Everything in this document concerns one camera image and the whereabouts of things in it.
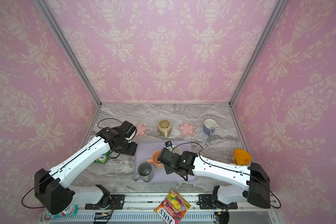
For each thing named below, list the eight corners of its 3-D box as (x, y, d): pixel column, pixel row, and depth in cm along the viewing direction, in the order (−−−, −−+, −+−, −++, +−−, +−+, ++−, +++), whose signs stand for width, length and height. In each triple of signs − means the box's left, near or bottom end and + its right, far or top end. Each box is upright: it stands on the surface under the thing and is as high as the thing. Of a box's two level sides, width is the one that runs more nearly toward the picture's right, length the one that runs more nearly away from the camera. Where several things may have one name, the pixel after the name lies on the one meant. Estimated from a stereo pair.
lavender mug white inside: (208, 139, 101) (211, 132, 94) (199, 129, 106) (201, 121, 99) (217, 134, 103) (220, 127, 96) (208, 124, 109) (211, 117, 102)
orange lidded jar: (228, 165, 89) (235, 157, 80) (231, 155, 93) (237, 147, 84) (241, 171, 87) (250, 164, 78) (243, 161, 91) (252, 153, 82)
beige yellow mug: (155, 135, 102) (154, 128, 95) (162, 124, 109) (161, 117, 102) (166, 140, 100) (166, 133, 93) (172, 129, 106) (173, 121, 99)
